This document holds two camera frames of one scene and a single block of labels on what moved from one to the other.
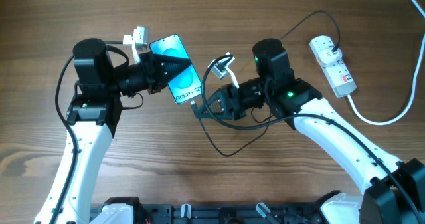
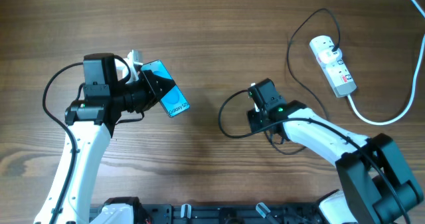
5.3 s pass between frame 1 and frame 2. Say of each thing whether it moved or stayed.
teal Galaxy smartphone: moved
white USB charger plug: stayed
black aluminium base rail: stayed
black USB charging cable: moved
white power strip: stayed
